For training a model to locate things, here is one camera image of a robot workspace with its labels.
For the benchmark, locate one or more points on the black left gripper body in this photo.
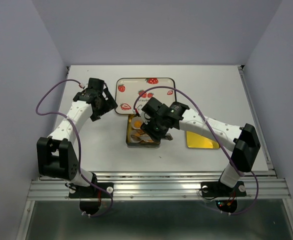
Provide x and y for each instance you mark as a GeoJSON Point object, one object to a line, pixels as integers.
{"type": "Point", "coordinates": [106, 106]}

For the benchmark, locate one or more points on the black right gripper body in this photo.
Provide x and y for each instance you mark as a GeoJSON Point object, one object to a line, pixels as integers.
{"type": "Point", "coordinates": [154, 128]}

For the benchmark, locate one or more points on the orange cookie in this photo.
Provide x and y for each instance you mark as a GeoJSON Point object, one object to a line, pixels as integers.
{"type": "Point", "coordinates": [137, 124]}
{"type": "Point", "coordinates": [149, 140]}

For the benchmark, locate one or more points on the black gold cookie tin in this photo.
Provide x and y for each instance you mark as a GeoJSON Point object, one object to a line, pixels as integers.
{"type": "Point", "coordinates": [138, 145]}

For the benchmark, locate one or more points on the gold tin lid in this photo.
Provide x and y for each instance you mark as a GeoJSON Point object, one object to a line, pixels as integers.
{"type": "Point", "coordinates": [196, 141]}

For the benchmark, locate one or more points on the steel tongs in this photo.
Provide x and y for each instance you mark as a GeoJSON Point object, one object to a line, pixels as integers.
{"type": "Point", "coordinates": [168, 137]}

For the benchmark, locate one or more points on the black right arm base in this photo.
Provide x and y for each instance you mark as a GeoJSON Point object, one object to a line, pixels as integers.
{"type": "Point", "coordinates": [216, 189]}

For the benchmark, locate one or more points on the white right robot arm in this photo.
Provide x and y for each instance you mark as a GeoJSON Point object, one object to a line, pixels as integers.
{"type": "Point", "coordinates": [240, 143]}

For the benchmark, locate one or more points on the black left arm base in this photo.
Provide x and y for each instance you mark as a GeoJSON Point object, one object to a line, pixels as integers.
{"type": "Point", "coordinates": [82, 192]}

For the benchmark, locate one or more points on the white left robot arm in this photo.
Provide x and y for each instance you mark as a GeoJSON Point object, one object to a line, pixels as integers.
{"type": "Point", "coordinates": [55, 153]}

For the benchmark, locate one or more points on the white paper cup back left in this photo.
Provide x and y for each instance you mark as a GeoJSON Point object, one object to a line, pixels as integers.
{"type": "Point", "coordinates": [135, 119]}

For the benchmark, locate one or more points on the white paper cup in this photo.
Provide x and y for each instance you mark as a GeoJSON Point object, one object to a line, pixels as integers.
{"type": "Point", "coordinates": [135, 137]}
{"type": "Point", "coordinates": [135, 119]}

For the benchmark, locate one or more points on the white paper cup front left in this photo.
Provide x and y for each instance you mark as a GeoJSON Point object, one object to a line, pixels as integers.
{"type": "Point", "coordinates": [135, 137]}

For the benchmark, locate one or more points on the strawberry print tray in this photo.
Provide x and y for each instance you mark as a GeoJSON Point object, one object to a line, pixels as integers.
{"type": "Point", "coordinates": [129, 90]}

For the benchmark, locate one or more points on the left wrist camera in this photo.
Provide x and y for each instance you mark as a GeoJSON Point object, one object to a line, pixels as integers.
{"type": "Point", "coordinates": [96, 84]}

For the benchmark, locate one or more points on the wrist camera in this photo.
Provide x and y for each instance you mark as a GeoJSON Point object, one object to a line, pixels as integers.
{"type": "Point", "coordinates": [151, 107]}
{"type": "Point", "coordinates": [96, 84]}

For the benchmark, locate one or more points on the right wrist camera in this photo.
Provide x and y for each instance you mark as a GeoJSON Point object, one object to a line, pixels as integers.
{"type": "Point", "coordinates": [151, 107]}

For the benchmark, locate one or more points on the aluminium front frame rail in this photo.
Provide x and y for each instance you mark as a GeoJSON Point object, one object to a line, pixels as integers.
{"type": "Point", "coordinates": [147, 186]}

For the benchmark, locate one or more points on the aluminium table edge rail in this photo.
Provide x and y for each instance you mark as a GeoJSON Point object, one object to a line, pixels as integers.
{"type": "Point", "coordinates": [260, 134]}

